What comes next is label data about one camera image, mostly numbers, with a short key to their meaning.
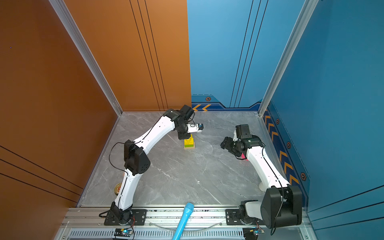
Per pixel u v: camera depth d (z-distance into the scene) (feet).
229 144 2.44
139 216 2.44
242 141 2.02
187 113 2.38
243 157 2.11
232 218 2.38
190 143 3.11
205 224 2.38
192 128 2.61
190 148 3.23
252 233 2.32
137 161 1.79
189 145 3.15
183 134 2.60
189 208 2.41
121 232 2.33
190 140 3.08
